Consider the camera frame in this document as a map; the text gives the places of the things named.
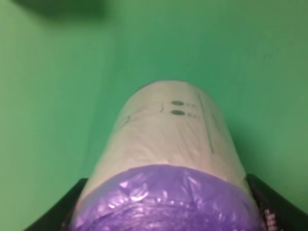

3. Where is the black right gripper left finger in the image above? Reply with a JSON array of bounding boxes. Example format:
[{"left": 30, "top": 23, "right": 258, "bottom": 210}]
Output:
[{"left": 25, "top": 178, "right": 88, "bottom": 231}]

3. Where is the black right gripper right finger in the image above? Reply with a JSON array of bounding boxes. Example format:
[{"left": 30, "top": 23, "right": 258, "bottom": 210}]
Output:
[{"left": 246, "top": 174, "right": 308, "bottom": 231}]

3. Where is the purple garbage bag roll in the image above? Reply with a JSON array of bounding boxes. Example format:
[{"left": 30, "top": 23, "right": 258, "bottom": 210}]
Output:
[{"left": 70, "top": 80, "right": 265, "bottom": 231}]

